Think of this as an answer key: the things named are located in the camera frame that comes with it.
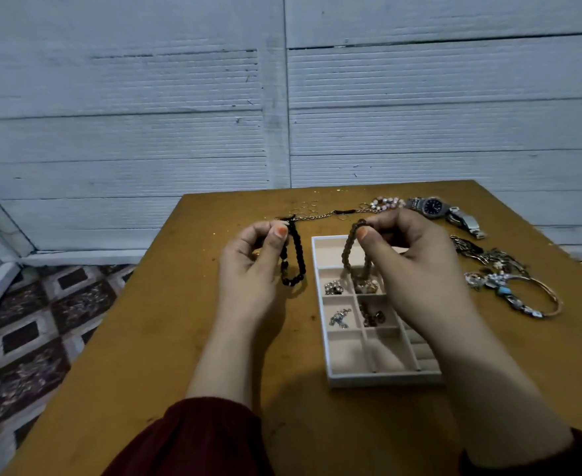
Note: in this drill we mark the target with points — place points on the person's left hand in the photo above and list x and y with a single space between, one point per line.
246 277

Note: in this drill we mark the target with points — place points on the person's right hand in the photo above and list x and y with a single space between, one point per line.
420 277

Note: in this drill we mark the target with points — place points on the person's left thumb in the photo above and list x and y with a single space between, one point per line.
276 247

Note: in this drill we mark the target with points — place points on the person's right thumb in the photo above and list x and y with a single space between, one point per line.
370 245

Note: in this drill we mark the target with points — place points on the person's left forearm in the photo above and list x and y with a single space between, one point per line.
229 356

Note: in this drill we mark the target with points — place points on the person's right forearm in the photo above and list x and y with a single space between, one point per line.
489 391

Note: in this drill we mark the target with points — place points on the gold crystal jewelry piece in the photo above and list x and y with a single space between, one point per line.
365 287

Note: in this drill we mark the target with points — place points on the thin gold hoop rings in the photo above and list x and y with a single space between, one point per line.
307 207

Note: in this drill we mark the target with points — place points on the silver crystal earrings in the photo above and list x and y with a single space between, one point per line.
333 288

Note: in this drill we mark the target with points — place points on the silver wristwatch with dark dial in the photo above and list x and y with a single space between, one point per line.
432 206

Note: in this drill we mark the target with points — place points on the silver charm pendant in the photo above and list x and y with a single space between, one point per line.
339 318

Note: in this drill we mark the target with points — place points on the dark silver ornate brooch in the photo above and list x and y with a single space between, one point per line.
465 245

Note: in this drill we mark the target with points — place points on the white jewelry organizer tray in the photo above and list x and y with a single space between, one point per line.
350 354

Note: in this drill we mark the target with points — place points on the maroon left sleeve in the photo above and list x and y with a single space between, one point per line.
196 441

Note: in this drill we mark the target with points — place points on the maroon sleeve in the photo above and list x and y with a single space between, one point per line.
569 461
196 441

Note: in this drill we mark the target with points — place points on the maroon right sleeve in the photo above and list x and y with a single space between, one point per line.
569 461

